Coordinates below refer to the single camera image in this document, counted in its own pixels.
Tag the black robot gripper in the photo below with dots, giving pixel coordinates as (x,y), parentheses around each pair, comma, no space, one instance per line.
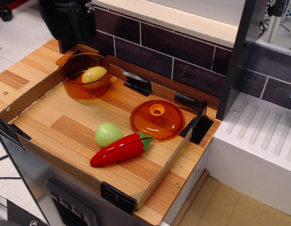
(69,17)

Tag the yellow plastic potato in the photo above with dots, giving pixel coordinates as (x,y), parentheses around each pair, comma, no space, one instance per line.
(92,76)

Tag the orange transparent pot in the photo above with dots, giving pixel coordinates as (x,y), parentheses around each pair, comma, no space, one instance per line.
(71,68)

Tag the cardboard fence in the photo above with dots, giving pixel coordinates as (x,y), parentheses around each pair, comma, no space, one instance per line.
(59,130)

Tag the orange transparent pot lid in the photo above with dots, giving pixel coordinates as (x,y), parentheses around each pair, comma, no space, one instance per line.
(157,118)

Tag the black caster wheel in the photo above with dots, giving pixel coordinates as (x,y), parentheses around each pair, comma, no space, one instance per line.
(6,13)

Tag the green plastic pear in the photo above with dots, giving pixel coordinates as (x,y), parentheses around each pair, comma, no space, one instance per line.
(107,133)

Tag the red plastic chili pepper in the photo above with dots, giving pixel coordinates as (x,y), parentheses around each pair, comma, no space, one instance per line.
(128,147)

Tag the toy oven front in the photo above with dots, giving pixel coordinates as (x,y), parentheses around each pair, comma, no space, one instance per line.
(62,200)

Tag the white drying rack sink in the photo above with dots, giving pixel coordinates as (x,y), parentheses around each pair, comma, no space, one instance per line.
(251,152)

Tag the dark grey vertical post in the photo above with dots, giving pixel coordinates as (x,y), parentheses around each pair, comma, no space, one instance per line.
(247,34)

